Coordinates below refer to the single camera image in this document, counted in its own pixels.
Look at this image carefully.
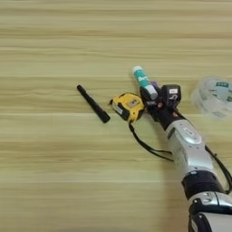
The black marker pen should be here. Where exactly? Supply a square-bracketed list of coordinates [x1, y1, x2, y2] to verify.
[76, 84, 111, 124]

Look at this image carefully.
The yellow tape measure with strap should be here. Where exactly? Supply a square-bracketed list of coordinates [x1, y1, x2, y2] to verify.
[109, 92, 175, 162]

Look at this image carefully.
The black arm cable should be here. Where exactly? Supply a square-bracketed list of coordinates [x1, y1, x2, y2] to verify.
[204, 145, 232, 195]

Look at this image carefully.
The clear adhesive tape roll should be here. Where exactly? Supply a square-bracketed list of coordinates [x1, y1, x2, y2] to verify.
[190, 76, 232, 121]

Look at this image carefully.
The green white glue stick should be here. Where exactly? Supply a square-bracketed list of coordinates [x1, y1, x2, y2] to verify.
[131, 65, 159, 101]

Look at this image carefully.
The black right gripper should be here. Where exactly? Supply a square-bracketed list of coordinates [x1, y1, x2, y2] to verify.
[139, 86, 190, 131]

